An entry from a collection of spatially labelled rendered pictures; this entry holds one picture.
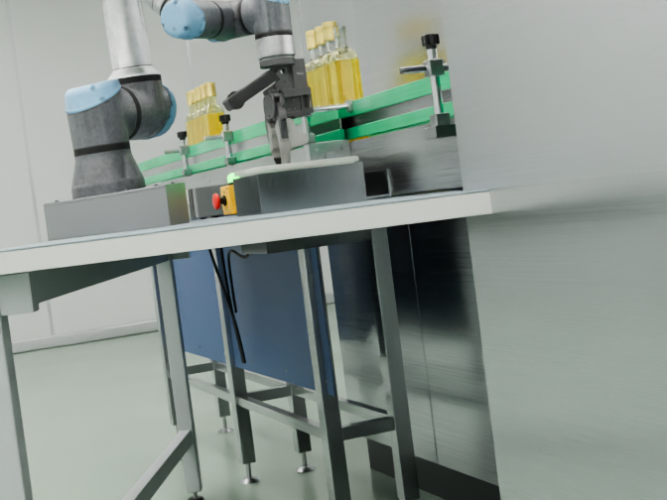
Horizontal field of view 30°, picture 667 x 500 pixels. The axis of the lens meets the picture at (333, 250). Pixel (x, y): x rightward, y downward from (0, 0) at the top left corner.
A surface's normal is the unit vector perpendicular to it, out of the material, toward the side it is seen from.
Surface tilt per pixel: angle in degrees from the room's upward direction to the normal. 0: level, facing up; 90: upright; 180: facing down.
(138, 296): 90
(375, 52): 90
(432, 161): 90
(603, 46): 90
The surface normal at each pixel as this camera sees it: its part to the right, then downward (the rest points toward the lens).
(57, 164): 0.35, 0.00
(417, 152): -0.93, 0.13
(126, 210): -0.04, 0.05
